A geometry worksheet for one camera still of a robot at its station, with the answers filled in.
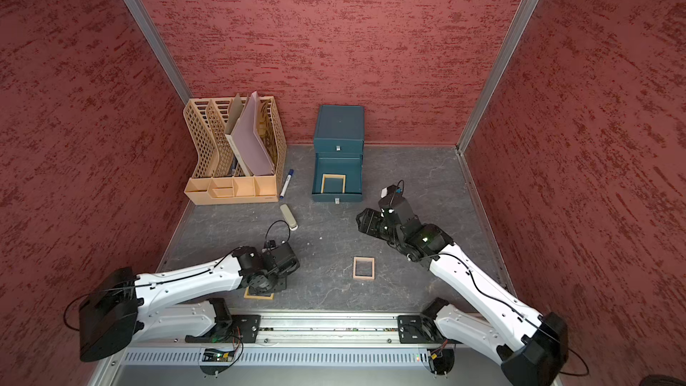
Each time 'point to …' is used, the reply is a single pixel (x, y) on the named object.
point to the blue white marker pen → (287, 183)
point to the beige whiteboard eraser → (288, 217)
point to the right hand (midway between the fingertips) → (362, 227)
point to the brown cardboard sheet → (235, 112)
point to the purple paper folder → (247, 145)
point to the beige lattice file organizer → (220, 177)
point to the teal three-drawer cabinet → (338, 155)
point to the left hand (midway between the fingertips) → (276, 290)
